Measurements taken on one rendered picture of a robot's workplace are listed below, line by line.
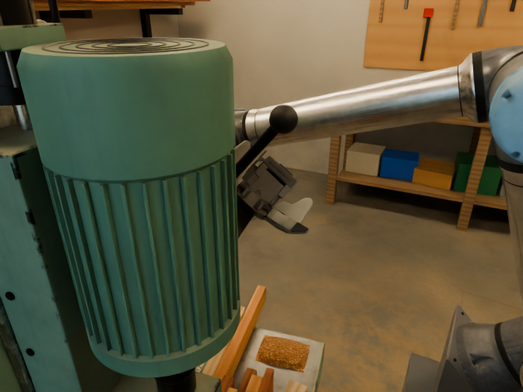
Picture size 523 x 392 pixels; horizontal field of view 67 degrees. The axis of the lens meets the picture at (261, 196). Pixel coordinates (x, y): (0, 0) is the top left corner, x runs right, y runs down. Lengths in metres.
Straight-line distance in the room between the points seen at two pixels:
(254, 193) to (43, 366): 0.35
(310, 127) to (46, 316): 0.55
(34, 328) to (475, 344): 0.92
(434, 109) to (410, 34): 2.84
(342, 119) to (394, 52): 2.84
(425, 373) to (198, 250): 1.08
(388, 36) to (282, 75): 1.01
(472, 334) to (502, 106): 0.67
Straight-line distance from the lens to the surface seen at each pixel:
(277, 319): 2.23
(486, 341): 1.11
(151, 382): 0.62
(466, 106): 0.73
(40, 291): 0.48
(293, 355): 0.83
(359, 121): 0.76
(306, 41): 3.78
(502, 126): 0.58
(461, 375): 1.09
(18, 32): 0.43
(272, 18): 3.89
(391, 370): 2.09
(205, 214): 0.35
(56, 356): 0.54
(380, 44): 3.60
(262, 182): 0.60
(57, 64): 0.31
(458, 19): 3.54
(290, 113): 0.47
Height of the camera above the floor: 1.54
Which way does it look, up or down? 26 degrees down
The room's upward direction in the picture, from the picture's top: straight up
